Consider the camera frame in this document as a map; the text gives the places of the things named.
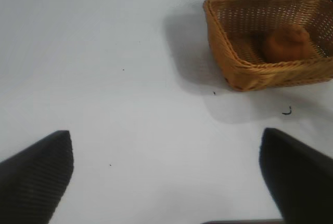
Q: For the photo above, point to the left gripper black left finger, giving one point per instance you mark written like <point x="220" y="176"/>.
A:
<point x="33" y="182"/>

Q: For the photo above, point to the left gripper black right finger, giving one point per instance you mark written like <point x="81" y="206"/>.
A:
<point x="299" y="182"/>

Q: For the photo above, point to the orange fruit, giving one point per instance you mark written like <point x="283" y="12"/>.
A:
<point x="283" y="44"/>

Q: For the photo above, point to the woven wicker basket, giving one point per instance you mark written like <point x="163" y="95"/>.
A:
<point x="247" y="76"/>

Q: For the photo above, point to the small black scrap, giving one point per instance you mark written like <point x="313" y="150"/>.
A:
<point x="287" y="113"/>

